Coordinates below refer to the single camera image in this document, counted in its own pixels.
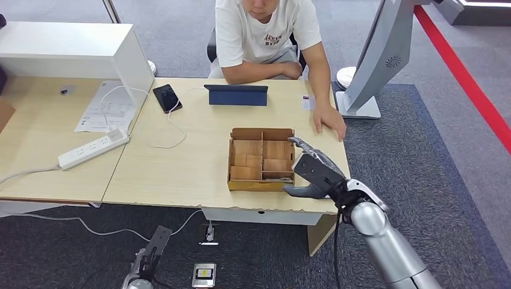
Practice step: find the grey display platform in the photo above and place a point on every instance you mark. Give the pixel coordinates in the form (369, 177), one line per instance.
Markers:
(479, 14)

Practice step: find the black device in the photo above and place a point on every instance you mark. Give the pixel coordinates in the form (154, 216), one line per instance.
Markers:
(2, 20)

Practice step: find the person's right hand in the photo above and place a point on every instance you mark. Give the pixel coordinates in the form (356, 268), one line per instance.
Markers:
(291, 70)

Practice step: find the printed paper sheet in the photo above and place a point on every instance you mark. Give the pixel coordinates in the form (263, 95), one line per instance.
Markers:
(94, 115)

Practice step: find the round white base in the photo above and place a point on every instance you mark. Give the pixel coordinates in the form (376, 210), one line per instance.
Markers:
(152, 68)
(344, 77)

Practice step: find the cardboard organizer box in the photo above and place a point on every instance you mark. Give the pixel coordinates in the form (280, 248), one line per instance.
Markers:
(247, 133)

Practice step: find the black phone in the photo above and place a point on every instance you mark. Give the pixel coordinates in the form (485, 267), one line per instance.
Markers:
(167, 98)

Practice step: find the white desk apron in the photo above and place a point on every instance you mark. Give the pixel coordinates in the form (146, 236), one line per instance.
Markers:
(40, 208)
(259, 217)

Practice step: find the person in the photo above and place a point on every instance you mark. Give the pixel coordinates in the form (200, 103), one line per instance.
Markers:
(255, 36)

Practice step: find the white ID card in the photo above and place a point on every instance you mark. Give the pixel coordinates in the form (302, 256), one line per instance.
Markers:
(308, 103)

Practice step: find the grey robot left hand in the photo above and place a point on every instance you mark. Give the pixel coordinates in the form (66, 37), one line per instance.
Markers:
(143, 267)

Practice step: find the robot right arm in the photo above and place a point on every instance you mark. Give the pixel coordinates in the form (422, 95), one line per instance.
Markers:
(383, 243)

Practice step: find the open floor socket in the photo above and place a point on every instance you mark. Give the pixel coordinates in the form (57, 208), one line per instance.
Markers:
(201, 235)

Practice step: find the metal pole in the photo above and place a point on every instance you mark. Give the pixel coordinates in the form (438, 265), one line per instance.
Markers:
(111, 11)

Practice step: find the white power strip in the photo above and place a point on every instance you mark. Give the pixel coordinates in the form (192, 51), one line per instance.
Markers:
(92, 149)

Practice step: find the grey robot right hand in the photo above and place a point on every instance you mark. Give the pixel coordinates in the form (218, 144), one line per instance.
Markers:
(319, 171)

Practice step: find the white cabinet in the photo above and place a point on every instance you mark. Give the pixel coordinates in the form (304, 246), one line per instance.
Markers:
(60, 48)

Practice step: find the closed silver floor socket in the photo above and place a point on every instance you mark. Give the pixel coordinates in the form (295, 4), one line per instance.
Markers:
(204, 275)

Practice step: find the person's left forearm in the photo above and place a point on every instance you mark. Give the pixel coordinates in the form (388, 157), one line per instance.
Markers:
(321, 85)

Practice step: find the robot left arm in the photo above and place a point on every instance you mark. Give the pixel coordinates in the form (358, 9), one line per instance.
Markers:
(137, 285)

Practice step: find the person's right forearm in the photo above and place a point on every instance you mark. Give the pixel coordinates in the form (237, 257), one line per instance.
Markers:
(251, 73)

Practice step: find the brown cardboard box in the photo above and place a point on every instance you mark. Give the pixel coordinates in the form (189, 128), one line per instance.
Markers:
(5, 113)

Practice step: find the wooden room key card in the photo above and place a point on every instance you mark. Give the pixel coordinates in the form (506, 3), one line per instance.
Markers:
(277, 150)
(244, 173)
(247, 147)
(254, 161)
(240, 160)

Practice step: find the person's left hand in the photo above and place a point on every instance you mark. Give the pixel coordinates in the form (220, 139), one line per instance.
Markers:
(329, 117)

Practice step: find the tablet in blue case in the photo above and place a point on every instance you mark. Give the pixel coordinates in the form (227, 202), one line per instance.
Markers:
(235, 97)

